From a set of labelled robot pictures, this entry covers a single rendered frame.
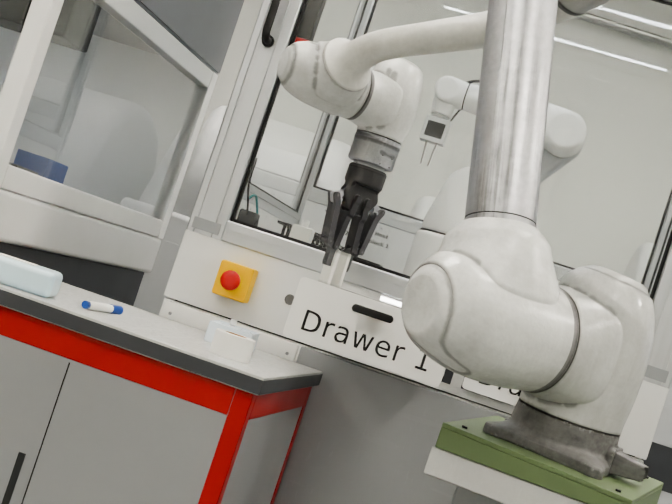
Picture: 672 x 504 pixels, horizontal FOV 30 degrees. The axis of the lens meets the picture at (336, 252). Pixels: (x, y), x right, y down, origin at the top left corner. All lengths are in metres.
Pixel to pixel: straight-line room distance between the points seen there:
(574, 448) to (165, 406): 0.64
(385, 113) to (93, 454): 0.82
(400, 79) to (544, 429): 0.82
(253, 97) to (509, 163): 0.99
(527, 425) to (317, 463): 0.82
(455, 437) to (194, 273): 0.99
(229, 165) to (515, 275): 1.07
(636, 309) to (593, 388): 0.13
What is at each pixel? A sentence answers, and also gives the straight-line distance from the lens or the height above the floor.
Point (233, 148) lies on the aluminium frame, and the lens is 2.61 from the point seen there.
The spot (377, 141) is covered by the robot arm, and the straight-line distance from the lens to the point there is 2.34.
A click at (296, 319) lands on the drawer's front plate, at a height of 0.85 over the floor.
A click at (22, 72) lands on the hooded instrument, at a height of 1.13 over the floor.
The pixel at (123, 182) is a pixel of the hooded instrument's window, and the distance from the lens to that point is 3.23.
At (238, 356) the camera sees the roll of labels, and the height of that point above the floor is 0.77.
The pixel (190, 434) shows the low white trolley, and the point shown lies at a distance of 1.99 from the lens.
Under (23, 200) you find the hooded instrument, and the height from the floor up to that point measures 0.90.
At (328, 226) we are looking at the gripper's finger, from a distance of 2.33.
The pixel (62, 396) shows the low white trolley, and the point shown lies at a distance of 2.06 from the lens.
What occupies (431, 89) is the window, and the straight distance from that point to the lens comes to 2.59.
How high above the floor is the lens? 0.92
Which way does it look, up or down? 2 degrees up
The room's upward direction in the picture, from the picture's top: 18 degrees clockwise
